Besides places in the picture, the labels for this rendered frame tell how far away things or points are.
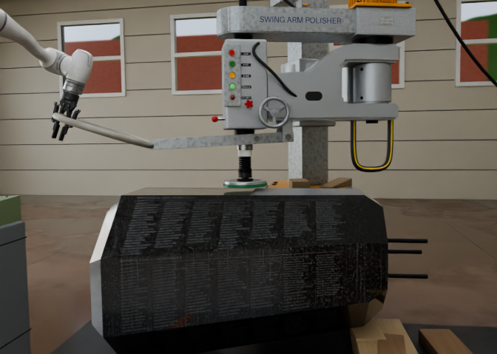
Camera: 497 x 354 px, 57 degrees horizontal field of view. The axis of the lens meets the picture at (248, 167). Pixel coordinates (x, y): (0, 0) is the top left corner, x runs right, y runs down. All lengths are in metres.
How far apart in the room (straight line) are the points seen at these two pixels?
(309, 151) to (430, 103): 5.61
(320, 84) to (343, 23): 0.31
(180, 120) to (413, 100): 4.12
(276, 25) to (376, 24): 0.48
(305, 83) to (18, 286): 1.48
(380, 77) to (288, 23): 0.53
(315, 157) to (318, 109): 0.71
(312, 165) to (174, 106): 5.97
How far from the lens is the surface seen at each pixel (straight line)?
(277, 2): 3.07
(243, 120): 2.17
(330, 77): 2.29
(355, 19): 2.37
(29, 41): 2.19
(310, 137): 2.90
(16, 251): 1.82
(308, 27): 2.29
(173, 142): 2.20
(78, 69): 2.36
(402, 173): 8.29
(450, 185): 8.46
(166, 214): 2.09
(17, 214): 1.84
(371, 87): 2.37
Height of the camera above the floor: 1.09
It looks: 4 degrees down
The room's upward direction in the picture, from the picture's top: 1 degrees counter-clockwise
